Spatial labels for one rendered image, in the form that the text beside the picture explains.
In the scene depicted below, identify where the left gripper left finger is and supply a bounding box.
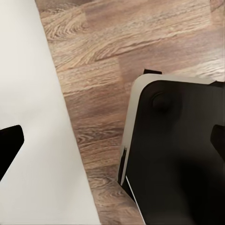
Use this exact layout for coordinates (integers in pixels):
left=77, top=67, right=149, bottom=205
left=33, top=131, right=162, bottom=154
left=0, top=125, right=24, bottom=181

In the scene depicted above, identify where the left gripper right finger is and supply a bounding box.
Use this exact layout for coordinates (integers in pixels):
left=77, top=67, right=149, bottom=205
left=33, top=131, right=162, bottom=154
left=210, top=124, right=225, bottom=162

